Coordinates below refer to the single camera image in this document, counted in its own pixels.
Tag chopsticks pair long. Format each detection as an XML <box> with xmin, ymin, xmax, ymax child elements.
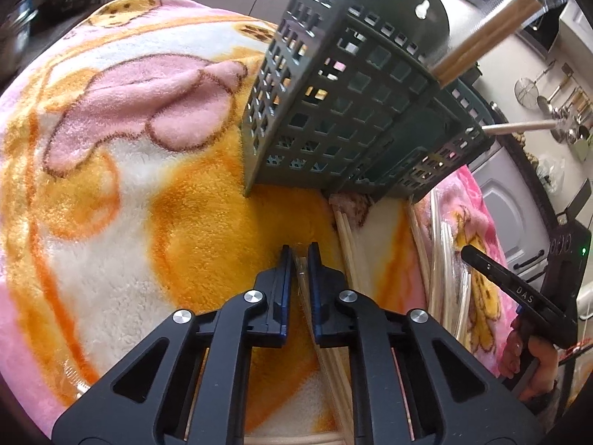
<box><xmin>466</xmin><ymin>119</ymin><xmax>564</xmax><ymax>136</ymax></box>

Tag person's right hand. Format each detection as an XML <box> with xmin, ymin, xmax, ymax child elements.
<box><xmin>499</xmin><ymin>316</ymin><xmax>560</xmax><ymax>402</ymax></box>

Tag pink cartoon blanket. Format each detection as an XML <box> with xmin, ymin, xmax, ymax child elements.
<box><xmin>1</xmin><ymin>0</ymin><xmax>504</xmax><ymax>444</ymax></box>

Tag black countertop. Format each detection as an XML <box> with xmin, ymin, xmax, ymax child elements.
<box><xmin>484</xmin><ymin>135</ymin><xmax>557</xmax><ymax>242</ymax></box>

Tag dark green utensil basket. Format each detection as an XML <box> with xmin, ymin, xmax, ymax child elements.
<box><xmin>241</xmin><ymin>0</ymin><xmax>494</xmax><ymax>201</ymax></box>

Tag chopsticks pair diagonal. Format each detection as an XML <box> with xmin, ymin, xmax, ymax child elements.
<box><xmin>428</xmin><ymin>0</ymin><xmax>564</xmax><ymax>90</ymax></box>

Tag hanging strainer ladle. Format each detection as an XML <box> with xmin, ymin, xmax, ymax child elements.
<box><xmin>514</xmin><ymin>59</ymin><xmax>556</xmax><ymax>109</ymax></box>

